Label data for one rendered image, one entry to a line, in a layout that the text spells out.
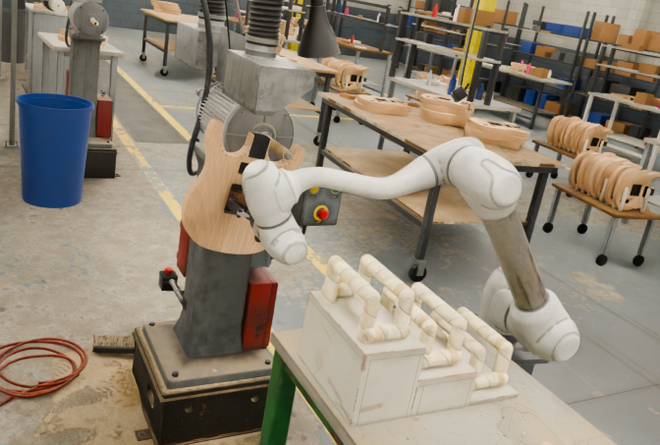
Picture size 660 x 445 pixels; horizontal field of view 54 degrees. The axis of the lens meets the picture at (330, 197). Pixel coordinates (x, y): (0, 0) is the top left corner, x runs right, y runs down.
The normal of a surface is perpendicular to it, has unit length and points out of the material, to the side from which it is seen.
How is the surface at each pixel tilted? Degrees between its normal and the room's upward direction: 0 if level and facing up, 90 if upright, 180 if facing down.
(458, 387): 90
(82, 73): 90
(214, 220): 89
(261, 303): 90
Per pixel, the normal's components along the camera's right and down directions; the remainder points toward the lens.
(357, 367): -0.88, -0.01
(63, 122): 0.54, 0.40
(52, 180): 0.34, 0.40
